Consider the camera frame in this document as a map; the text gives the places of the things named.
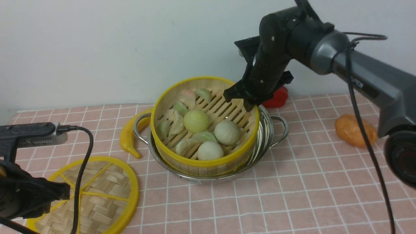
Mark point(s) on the green toy dumpling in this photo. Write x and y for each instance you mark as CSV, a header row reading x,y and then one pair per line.
x,y
180,108
205,94
163,129
204,137

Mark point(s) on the white toy dumpling front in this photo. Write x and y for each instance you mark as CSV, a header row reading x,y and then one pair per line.
x,y
184,146

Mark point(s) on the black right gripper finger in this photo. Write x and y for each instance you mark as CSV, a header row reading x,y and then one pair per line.
x,y
249,104
236,91

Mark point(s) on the stainless steel pot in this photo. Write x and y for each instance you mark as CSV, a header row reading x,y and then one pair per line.
x,y
264,143

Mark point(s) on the yellow bamboo steamer basket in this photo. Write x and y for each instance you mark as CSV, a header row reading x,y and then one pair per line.
x,y
218,110

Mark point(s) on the green toy dumpling left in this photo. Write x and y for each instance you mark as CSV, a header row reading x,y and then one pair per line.
x,y
163,129

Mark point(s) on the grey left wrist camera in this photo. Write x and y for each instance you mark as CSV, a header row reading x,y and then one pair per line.
x,y
31,135

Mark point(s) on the red toy bell pepper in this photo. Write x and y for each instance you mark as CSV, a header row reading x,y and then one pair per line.
x,y
278,100

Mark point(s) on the pink toy dumpling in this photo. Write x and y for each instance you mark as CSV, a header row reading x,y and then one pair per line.
x,y
188,98

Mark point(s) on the orange toy potato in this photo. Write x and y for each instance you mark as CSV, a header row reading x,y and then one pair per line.
x,y
347,129

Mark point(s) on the green toy dumpling back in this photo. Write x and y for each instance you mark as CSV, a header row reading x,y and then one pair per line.
x,y
205,94

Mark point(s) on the yellow toy banana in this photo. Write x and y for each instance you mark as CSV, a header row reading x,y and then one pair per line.
x,y
127,137

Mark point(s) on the white toy dumpling left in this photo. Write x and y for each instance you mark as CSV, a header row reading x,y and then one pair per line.
x,y
177,126

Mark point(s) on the white toy bun front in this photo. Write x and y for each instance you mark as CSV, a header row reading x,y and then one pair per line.
x,y
208,151

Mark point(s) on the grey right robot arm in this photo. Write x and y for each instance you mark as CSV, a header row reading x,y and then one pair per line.
x,y
298,33

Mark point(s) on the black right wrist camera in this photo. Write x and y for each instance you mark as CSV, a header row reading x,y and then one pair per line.
x,y
247,48

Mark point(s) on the yellow-green toy bun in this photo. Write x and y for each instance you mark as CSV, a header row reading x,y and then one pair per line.
x,y
196,121

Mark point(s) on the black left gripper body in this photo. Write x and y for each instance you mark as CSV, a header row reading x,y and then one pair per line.
x,y
22,195

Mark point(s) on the white toy bun right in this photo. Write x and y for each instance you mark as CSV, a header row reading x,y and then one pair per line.
x,y
227,132

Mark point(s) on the green toy dumpling middle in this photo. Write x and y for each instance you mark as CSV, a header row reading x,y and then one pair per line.
x,y
180,108

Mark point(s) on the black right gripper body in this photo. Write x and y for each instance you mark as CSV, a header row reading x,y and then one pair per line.
x,y
271,59

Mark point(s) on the yellow woven steamer lid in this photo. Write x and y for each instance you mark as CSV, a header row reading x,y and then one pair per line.
x,y
108,199

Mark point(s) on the green toy dumpling centre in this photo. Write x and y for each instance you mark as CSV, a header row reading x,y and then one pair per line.
x,y
204,137

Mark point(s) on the pink checkered tablecloth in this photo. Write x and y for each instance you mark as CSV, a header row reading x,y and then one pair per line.
x,y
312,182

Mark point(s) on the white toy dumpling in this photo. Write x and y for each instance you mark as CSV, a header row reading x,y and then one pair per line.
x,y
184,146
177,126

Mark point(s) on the white toy bun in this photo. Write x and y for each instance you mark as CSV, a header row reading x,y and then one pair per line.
x,y
227,132
208,151

